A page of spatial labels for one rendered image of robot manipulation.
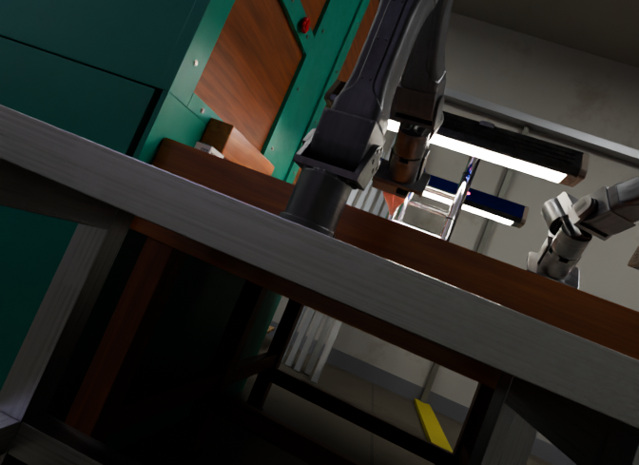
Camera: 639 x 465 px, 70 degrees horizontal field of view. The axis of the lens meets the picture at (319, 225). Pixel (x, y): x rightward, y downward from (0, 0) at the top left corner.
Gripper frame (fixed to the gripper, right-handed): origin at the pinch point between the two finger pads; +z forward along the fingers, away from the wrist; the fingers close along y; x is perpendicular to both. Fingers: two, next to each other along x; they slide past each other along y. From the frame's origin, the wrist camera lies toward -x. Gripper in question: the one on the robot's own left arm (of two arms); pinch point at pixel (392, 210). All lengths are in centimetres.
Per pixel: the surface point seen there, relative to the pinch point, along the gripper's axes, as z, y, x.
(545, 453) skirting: 264, -131, -124
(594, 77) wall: 79, -75, -337
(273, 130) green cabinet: 10, 44, -28
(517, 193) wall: 148, -52, -252
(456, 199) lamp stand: 13.0, -11.1, -29.4
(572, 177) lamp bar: -5.9, -32.3, -24.5
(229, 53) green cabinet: -18.5, 44.9, -9.1
